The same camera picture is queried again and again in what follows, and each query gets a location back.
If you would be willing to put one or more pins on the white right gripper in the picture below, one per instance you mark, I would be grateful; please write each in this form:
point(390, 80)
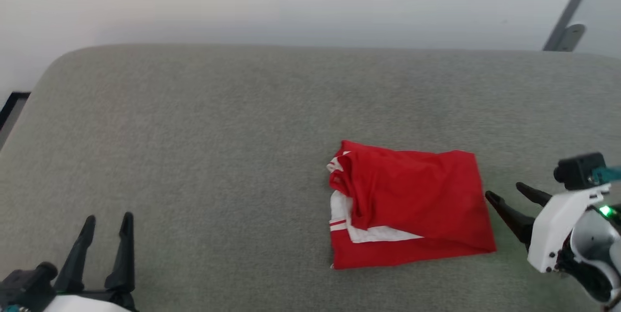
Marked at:
point(553, 234)

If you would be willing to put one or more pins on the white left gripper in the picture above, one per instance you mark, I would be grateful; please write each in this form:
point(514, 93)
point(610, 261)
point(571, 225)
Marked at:
point(82, 304)

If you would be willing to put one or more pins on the red and white jersey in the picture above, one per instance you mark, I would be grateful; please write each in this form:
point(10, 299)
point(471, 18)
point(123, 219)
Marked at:
point(412, 195)

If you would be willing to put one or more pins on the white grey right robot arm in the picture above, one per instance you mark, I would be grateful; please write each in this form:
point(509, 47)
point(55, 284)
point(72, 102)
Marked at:
point(589, 244)

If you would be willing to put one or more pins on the black floor trim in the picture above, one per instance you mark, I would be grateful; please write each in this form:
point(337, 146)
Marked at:
point(19, 93)

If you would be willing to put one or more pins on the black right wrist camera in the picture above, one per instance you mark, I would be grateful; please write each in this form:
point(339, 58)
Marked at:
point(580, 171)

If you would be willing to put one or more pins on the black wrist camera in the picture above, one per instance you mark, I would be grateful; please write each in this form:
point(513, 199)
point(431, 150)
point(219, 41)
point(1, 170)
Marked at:
point(24, 285)
point(580, 171)

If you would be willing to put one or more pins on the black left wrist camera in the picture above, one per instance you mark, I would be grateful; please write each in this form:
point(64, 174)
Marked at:
point(24, 285)

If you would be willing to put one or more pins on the round grey post foot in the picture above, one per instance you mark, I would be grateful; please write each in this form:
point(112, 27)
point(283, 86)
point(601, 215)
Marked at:
point(572, 36)

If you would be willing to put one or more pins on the grey metal post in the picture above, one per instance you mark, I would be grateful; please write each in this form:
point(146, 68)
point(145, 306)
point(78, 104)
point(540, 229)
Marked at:
point(572, 6)

